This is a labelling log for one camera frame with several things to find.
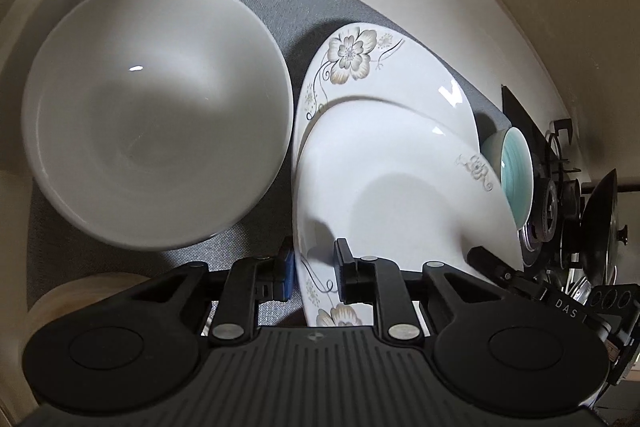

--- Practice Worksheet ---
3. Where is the black gas stove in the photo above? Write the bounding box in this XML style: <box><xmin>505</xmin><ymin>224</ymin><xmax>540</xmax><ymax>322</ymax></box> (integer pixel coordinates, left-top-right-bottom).
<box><xmin>501</xmin><ymin>86</ymin><xmax>601</xmax><ymax>278</ymax></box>

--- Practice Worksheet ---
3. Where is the black wok with lid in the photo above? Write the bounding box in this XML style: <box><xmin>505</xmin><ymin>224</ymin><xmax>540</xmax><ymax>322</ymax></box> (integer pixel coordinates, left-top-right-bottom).
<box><xmin>560</xmin><ymin>169</ymin><xmax>632</xmax><ymax>288</ymax></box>

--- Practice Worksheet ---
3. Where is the white floral square plate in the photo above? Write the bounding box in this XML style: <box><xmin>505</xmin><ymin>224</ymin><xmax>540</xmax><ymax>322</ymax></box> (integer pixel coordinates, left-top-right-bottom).
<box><xmin>291</xmin><ymin>99</ymin><xmax>525</xmax><ymax>328</ymax></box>
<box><xmin>292</xmin><ymin>23</ymin><xmax>478</xmax><ymax>168</ymax></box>

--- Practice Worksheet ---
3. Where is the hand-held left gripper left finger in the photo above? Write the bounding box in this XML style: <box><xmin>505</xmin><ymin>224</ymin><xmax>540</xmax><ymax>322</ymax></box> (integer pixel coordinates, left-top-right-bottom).
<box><xmin>125</xmin><ymin>237</ymin><xmax>295</xmax><ymax>347</ymax></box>

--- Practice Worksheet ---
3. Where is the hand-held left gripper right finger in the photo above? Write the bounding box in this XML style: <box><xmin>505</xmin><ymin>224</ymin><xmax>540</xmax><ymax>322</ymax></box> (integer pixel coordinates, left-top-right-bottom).
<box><xmin>334</xmin><ymin>238</ymin><xmax>503</xmax><ymax>344</ymax></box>

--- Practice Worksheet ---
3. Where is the black pot support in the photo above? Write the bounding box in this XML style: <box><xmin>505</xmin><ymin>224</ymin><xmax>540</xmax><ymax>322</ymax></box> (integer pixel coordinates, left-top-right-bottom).
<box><xmin>544</xmin><ymin>118</ymin><xmax>582</xmax><ymax>188</ymax></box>

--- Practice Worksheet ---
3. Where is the white ceramic bowl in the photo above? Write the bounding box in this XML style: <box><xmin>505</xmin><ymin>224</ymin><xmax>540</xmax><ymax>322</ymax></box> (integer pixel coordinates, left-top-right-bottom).
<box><xmin>21</xmin><ymin>0</ymin><xmax>295</xmax><ymax>253</ymax></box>

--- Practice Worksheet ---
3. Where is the round stove burner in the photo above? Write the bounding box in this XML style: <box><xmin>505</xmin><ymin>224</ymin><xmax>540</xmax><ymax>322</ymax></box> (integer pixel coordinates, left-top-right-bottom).
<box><xmin>517</xmin><ymin>177</ymin><xmax>562</xmax><ymax>258</ymax></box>

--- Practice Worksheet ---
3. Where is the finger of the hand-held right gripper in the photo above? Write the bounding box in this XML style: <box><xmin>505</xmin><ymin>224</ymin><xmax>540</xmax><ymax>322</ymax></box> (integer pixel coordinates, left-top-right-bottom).
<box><xmin>469</xmin><ymin>246</ymin><xmax>546</xmax><ymax>303</ymax></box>

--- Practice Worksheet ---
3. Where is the teal glazed bowl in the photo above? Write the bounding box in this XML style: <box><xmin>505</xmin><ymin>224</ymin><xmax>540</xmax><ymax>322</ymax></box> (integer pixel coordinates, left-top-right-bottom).
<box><xmin>481</xmin><ymin>127</ymin><xmax>535</xmax><ymax>230</ymax></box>

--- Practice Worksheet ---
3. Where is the grey counter mat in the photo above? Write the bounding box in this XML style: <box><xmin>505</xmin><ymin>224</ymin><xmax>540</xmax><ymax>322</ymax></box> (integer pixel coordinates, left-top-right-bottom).
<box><xmin>25</xmin><ymin>0</ymin><xmax>511</xmax><ymax>328</ymax></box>

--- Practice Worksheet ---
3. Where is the round wooden board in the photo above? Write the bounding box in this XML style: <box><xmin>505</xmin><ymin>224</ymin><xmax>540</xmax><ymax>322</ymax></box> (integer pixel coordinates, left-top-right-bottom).
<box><xmin>29</xmin><ymin>272</ymin><xmax>151</xmax><ymax>324</ymax></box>

